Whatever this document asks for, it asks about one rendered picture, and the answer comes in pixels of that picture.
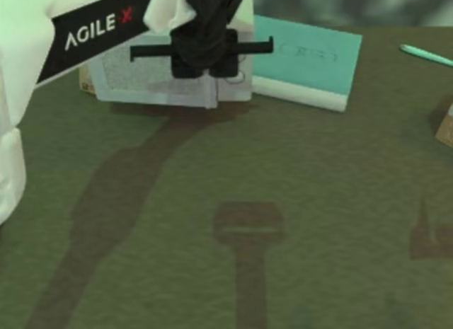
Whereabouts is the brown cardboard box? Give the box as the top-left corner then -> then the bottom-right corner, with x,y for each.
78,62 -> 97,96
435,104 -> 453,148

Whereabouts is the teal pen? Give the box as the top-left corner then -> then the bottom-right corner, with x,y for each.
399,43 -> 453,69

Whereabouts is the teal hardcover book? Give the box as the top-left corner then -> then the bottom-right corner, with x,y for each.
251,14 -> 364,113

